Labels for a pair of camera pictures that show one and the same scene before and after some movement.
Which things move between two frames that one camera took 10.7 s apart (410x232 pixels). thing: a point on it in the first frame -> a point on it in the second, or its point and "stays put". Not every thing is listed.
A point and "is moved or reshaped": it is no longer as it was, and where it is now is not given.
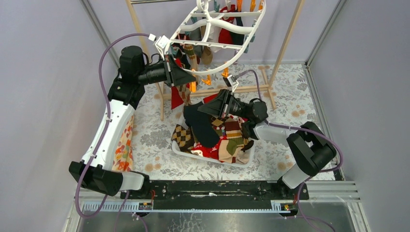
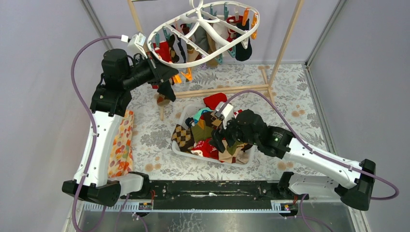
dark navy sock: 201,124 -> 241,54
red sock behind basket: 210,98 stays put
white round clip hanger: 208,41 is moved or reshaped
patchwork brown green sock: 235,148 stays put
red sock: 176,100 -> 163,50
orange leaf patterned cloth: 123,157 stays put
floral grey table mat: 281,90 stays put
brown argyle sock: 183,137 stays put
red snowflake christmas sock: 212,152 stays put
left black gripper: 169,70 -> 154,68
